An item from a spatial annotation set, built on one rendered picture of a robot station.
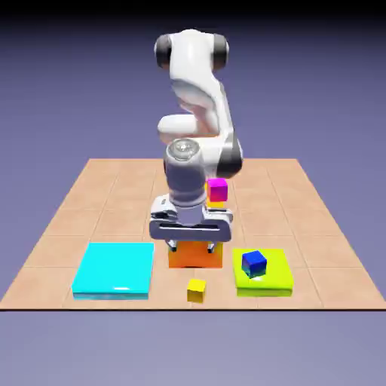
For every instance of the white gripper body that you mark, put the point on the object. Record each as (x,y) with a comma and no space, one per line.
(190,232)

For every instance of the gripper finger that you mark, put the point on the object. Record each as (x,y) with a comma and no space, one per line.
(172,245)
(211,246)

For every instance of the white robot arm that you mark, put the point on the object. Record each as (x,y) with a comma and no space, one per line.
(196,90)

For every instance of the small yellow cube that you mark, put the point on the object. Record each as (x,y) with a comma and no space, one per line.
(196,290)

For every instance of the small blue cube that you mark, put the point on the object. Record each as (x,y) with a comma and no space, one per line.
(254,264)

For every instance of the small magenta cube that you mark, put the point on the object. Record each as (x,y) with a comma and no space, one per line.
(217,190)

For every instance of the large orange box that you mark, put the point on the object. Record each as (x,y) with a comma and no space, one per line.
(195,256)

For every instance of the large lime box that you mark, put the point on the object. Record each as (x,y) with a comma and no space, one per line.
(265,274)

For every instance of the large cyan box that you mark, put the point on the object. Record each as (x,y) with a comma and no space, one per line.
(113,270)

